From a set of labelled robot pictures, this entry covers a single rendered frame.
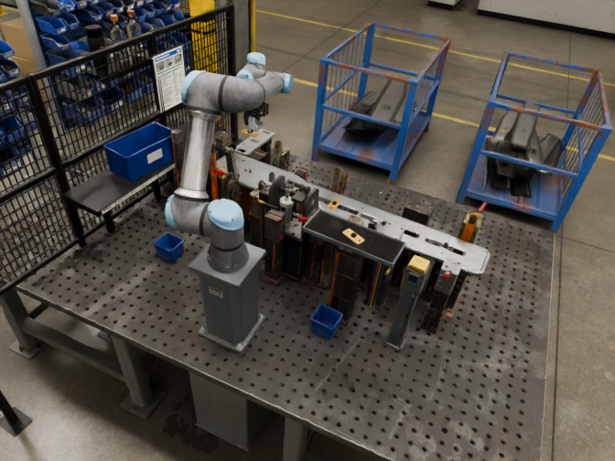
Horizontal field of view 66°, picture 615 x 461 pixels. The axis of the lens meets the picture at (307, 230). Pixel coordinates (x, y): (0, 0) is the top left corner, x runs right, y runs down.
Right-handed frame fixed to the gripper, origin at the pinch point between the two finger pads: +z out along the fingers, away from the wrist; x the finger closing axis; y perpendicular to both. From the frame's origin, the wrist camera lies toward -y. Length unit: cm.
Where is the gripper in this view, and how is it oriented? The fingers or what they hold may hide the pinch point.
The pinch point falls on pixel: (250, 129)
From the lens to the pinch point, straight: 224.4
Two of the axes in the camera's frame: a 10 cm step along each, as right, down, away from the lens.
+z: -1.0, 7.4, 6.6
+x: 4.8, -5.4, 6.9
